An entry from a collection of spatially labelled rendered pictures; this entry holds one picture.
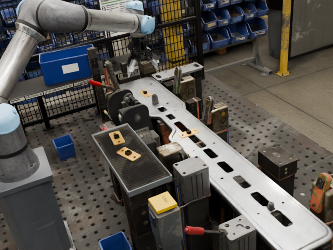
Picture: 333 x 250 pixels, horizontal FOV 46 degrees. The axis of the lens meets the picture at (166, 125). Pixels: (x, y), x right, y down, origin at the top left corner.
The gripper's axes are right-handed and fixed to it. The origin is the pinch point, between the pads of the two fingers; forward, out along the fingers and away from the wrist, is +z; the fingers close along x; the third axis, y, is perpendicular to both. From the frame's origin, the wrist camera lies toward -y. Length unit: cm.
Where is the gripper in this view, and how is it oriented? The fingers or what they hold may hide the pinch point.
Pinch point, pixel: (142, 73)
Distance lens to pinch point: 198.4
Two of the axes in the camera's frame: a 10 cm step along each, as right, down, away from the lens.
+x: 9.0, -3.0, 3.3
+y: 4.3, 4.3, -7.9
